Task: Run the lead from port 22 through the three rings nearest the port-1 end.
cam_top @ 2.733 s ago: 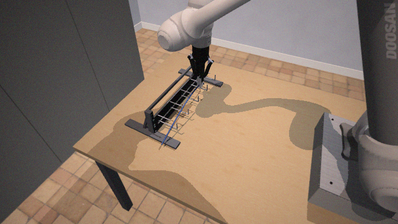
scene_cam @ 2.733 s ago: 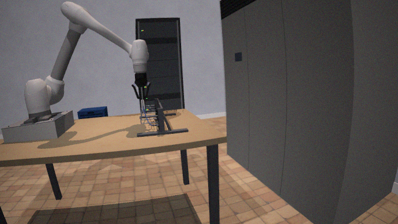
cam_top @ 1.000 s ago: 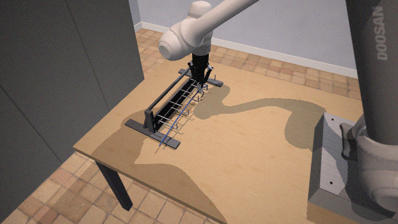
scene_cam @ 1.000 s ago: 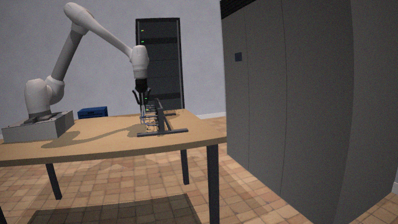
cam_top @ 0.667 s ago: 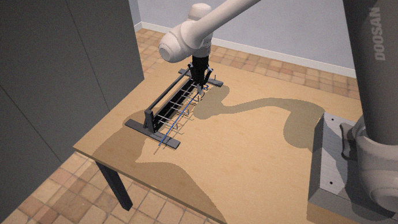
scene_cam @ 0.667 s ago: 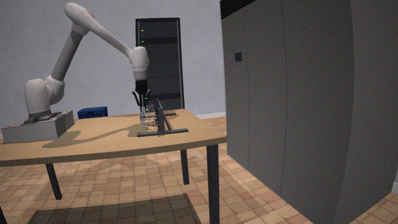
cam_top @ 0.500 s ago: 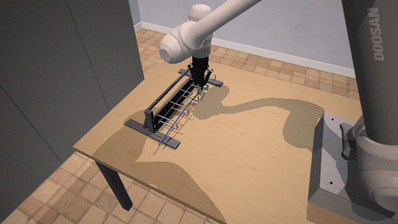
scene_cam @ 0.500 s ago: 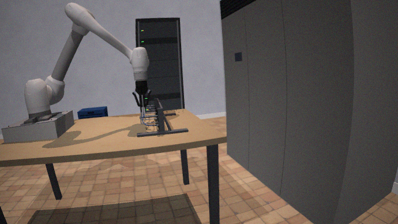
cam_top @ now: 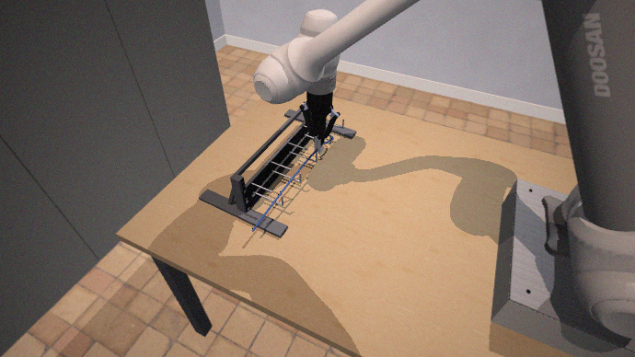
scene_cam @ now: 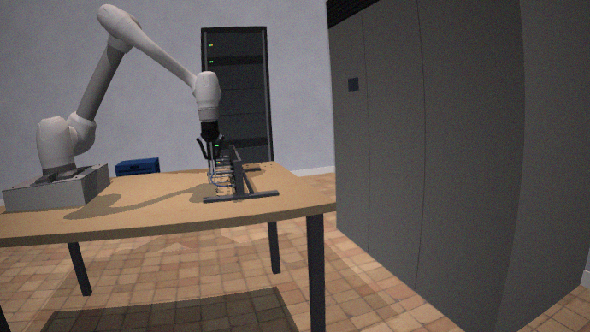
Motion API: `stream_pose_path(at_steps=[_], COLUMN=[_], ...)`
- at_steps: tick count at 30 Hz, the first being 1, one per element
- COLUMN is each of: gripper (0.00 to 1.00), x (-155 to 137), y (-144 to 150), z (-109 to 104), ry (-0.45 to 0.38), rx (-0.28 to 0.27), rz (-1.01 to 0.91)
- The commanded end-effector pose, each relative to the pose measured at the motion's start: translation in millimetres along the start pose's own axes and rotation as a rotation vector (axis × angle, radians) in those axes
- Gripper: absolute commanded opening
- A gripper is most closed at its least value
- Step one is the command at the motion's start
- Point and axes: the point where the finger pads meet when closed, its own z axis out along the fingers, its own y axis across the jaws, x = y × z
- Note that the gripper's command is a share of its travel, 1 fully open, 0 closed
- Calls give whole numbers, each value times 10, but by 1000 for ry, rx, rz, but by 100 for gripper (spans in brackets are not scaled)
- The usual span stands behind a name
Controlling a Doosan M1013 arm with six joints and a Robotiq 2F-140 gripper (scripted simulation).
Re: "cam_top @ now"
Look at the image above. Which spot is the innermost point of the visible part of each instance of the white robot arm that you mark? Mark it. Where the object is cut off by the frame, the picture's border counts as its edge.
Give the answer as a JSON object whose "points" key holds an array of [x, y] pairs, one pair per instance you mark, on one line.
{"points": [[593, 49]]}

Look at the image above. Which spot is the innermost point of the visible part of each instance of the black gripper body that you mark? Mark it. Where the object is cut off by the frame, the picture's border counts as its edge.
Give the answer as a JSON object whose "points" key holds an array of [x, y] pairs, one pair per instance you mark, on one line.
{"points": [[320, 100]]}

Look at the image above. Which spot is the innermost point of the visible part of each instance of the dark grey rack with cable rings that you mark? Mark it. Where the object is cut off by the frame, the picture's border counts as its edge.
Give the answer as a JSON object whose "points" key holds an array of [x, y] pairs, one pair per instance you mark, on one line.
{"points": [[242, 198]]}

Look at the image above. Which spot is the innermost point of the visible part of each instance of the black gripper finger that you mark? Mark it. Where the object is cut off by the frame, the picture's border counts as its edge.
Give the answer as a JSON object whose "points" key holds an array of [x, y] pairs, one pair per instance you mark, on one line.
{"points": [[312, 122], [322, 131]]}

